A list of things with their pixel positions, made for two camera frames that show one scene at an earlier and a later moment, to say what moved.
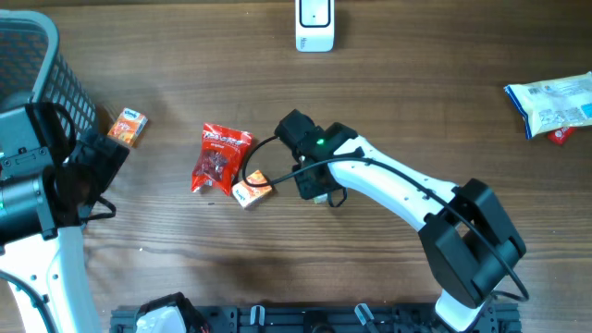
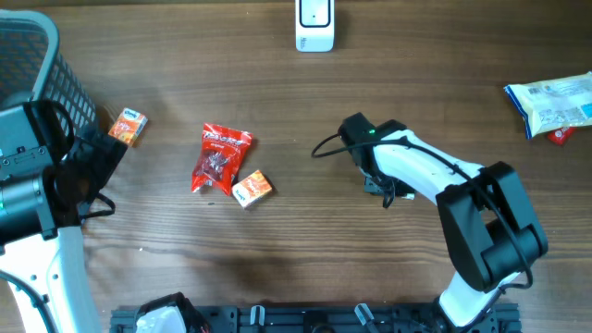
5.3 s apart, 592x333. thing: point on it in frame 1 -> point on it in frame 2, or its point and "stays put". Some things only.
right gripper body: x=308 y=184 -> x=384 y=183
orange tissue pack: x=128 y=127 stays put
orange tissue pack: x=250 y=195 stays put
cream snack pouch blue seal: x=555 y=104 stays put
